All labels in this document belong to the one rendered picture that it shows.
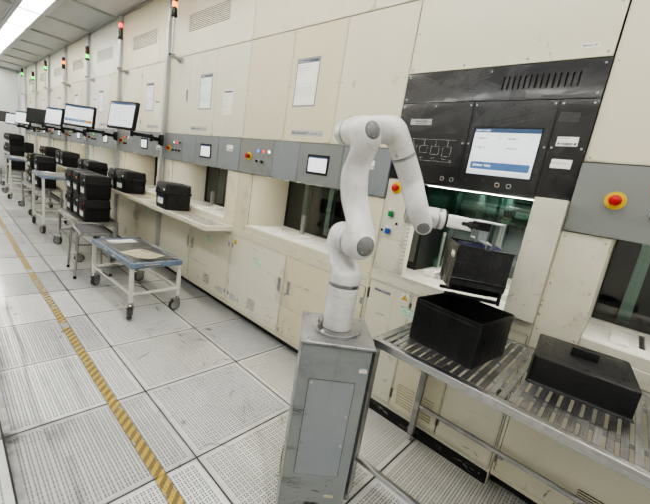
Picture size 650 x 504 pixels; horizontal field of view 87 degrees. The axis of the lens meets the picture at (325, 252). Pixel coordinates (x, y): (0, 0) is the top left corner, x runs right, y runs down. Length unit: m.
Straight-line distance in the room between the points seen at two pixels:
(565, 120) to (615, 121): 0.16
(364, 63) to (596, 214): 1.46
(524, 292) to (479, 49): 1.14
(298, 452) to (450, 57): 1.93
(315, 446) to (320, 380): 0.29
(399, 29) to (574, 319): 1.69
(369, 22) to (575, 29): 1.08
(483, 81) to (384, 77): 0.57
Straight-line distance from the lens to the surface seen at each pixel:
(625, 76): 1.83
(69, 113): 5.80
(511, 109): 1.86
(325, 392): 1.39
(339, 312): 1.33
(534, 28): 1.96
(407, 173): 1.37
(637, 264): 2.19
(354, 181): 1.23
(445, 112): 1.97
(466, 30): 2.08
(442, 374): 1.30
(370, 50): 2.36
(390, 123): 1.32
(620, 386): 1.45
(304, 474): 1.63
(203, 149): 3.64
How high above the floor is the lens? 1.33
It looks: 12 degrees down
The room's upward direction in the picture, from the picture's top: 9 degrees clockwise
